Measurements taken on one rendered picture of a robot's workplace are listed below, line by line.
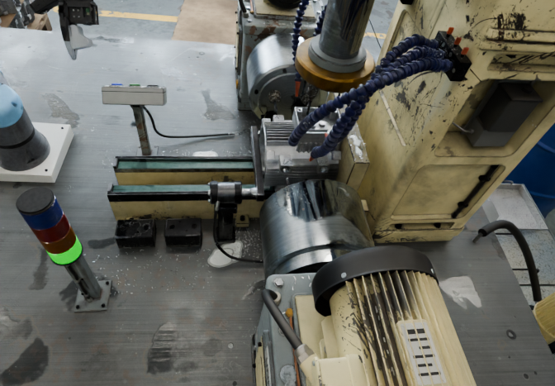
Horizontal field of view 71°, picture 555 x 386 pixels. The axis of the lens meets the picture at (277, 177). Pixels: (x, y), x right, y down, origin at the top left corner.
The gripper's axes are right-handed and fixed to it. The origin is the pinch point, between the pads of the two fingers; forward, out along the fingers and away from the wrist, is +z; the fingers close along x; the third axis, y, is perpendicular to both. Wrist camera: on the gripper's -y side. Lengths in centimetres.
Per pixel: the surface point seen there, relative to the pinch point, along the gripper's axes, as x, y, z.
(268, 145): -22, 53, 21
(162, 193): -16.1, 25.1, 35.5
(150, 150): 13.0, 17.8, 29.8
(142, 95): -3.5, 19.1, 10.3
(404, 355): -87, 61, 31
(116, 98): -3.5, 12.0, 11.4
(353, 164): -34, 73, 23
